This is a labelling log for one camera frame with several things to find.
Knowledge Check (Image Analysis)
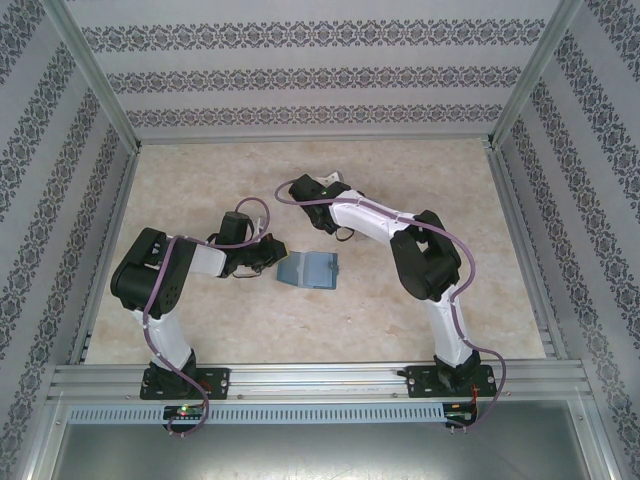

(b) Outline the aluminium frame post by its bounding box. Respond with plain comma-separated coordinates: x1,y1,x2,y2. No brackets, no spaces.
37,0,144,151
485,0,586,151

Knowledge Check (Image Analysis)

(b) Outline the aluminium frame bar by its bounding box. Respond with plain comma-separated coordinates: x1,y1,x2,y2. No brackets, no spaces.
67,147,144,366
487,145,571,361

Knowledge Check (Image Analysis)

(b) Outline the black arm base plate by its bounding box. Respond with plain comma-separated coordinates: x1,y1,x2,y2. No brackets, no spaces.
139,367,232,401
405,364,499,400

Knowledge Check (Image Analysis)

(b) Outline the grey metal panel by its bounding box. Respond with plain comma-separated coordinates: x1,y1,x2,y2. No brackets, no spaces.
44,422,609,480

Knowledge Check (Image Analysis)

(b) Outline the long aluminium mounting rail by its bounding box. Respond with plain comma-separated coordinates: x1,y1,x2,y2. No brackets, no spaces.
47,363,592,401

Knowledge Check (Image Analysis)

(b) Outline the small circuit board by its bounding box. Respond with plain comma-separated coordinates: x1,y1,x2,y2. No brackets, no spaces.
444,402,479,421
163,404,207,420

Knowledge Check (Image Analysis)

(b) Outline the purple cable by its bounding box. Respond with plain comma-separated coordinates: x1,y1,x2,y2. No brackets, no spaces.
142,198,269,436
274,180,509,436

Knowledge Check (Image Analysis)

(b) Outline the slotted grey cable duct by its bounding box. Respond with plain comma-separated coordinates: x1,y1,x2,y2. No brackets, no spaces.
67,403,447,424

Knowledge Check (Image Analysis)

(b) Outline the teal card holder wallet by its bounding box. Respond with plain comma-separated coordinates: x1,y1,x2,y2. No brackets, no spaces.
276,249,343,292

